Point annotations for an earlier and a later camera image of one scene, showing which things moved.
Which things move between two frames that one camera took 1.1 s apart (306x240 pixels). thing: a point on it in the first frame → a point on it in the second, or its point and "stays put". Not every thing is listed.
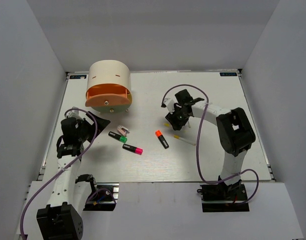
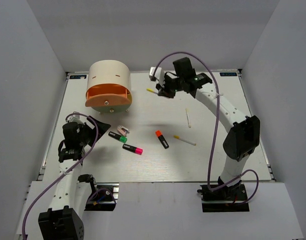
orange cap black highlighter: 158,134 stays put
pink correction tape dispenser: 123,130 stays put
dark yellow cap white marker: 180,138 stays put
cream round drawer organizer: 109,88 stays put
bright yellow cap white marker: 168,125 → 151,90
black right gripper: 176,124 → 164,92
